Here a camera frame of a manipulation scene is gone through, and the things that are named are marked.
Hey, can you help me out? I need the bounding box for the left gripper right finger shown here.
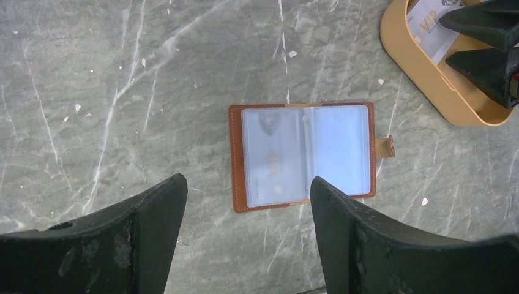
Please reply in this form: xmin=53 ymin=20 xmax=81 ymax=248
xmin=310 ymin=177 xmax=518 ymax=293

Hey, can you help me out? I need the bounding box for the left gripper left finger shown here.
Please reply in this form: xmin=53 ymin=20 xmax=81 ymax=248
xmin=1 ymin=173 xmax=188 ymax=293

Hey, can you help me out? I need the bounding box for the orange oval tray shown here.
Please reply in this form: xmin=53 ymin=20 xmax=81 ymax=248
xmin=380 ymin=0 xmax=517 ymax=127

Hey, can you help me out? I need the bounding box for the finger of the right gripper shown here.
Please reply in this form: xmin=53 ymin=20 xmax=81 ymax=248
xmin=446 ymin=48 xmax=518 ymax=109
xmin=439 ymin=0 xmax=518 ymax=51

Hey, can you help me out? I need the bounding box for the brown leather card holder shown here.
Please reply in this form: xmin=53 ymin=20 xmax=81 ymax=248
xmin=228 ymin=102 xmax=395 ymax=213

